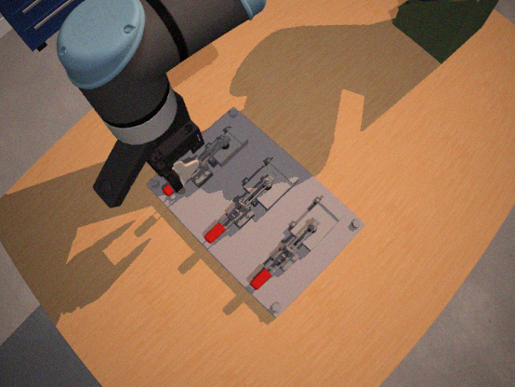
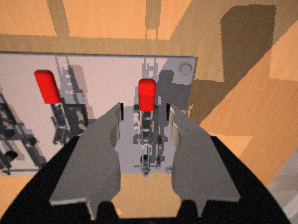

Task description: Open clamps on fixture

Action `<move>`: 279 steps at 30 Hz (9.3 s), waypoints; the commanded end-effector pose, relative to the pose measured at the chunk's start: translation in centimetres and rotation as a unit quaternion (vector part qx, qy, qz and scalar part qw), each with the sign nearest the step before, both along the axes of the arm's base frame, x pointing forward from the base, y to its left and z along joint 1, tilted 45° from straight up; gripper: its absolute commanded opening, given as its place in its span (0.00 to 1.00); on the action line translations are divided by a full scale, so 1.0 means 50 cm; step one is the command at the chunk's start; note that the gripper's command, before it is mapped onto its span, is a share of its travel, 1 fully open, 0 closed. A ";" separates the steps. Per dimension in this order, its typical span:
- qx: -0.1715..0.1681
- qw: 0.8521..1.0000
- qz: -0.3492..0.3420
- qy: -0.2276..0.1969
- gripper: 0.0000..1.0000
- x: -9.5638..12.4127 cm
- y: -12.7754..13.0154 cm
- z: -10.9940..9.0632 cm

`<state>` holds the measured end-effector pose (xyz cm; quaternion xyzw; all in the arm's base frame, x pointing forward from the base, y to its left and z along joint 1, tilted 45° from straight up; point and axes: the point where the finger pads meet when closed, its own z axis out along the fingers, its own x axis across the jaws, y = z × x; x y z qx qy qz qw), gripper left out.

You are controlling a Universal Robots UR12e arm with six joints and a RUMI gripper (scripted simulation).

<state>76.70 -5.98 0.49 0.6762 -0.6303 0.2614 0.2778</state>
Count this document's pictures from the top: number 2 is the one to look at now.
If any toggle clamp with red handle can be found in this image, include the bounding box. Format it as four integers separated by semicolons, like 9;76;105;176
0;103;18;170

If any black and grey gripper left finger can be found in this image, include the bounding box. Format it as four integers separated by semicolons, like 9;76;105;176
0;103;124;224

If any grey metal fixture plate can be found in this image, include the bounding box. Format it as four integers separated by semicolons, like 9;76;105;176
0;51;196;174

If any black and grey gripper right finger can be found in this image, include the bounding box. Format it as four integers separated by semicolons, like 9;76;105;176
167;103;291;224

